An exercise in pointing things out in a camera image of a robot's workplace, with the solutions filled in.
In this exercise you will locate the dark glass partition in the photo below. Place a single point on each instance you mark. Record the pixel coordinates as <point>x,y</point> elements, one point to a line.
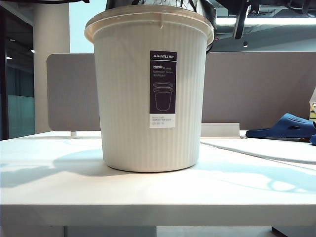
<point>19,98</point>

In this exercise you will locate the light grey desk divider panel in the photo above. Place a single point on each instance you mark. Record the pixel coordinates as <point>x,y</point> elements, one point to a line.
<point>71,93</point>

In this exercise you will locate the small black pendant lamp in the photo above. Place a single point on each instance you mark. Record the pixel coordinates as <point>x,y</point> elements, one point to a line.
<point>245,44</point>

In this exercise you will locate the black plastic garbage bag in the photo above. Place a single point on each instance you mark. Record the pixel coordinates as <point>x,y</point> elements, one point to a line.
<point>209,10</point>

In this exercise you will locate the long ceiling light strip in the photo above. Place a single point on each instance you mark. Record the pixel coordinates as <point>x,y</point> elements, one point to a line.
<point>279,21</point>

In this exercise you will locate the brown desk divider panel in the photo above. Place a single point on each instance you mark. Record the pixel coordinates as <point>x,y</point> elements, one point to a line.
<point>247,93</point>

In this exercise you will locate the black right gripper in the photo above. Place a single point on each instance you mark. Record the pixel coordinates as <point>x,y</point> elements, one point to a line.
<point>253,6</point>

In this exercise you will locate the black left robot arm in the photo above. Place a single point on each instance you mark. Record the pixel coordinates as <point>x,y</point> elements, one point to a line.
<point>61,1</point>

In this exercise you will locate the white ribbed plastic trash can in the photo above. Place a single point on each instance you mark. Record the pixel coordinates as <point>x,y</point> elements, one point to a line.
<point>128,111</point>

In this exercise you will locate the white divider support foot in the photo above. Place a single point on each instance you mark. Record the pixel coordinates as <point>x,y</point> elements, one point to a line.
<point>73,134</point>

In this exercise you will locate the white yellow printed carton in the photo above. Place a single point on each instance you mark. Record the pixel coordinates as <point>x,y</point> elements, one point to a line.
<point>313,108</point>

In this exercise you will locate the grey desk leg panel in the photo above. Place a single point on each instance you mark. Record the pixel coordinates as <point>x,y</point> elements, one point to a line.
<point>111,232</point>

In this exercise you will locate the blue foam slipper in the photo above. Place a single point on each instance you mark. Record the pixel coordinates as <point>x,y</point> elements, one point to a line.
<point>284,126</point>
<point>313,139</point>

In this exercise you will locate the white round column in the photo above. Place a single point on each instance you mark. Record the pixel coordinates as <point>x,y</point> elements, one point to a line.
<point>49,74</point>

